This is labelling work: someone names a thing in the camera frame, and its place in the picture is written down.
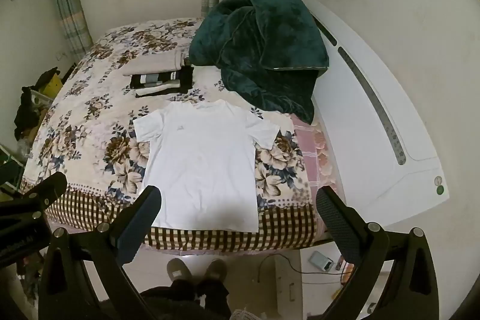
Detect black floor cable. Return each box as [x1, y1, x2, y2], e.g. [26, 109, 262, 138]
[258, 253, 351, 286]

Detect white t-shirt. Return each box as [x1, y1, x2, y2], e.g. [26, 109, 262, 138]
[133, 100, 279, 233]

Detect white bed headboard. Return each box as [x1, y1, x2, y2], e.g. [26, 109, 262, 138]
[294, 0, 450, 227]

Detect dark green plush blanket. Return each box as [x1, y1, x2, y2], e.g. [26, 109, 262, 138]
[188, 0, 330, 124]

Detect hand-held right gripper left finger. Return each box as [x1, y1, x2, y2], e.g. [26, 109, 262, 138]
[38, 185, 163, 320]

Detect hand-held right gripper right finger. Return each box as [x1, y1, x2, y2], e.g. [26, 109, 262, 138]
[316, 186, 440, 320]

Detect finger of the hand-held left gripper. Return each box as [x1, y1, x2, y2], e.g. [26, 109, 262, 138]
[0, 172, 68, 225]

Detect beige folded garment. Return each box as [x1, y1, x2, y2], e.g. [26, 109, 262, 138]
[122, 49, 188, 76]

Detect green metal rack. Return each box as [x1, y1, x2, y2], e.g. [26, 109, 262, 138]
[0, 144, 28, 198]

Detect yellow box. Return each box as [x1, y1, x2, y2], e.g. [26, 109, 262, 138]
[40, 74, 63, 104]

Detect grey slipper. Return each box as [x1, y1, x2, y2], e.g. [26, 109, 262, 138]
[204, 259, 228, 286]
[167, 258, 193, 284]

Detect person's black pants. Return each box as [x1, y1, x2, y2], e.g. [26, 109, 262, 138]
[139, 279, 232, 320]

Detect small grey-blue device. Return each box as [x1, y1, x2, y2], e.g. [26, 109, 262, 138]
[308, 251, 335, 272]

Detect floral bed sheet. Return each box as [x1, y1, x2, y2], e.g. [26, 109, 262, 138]
[19, 18, 340, 253]

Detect black cloth on yellow box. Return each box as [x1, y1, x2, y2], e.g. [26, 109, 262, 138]
[35, 67, 61, 88]

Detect clutter pile by wall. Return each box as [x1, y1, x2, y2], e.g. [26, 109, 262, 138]
[14, 85, 40, 141]

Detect pink checked towel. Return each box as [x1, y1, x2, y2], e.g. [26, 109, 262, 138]
[292, 115, 344, 193]

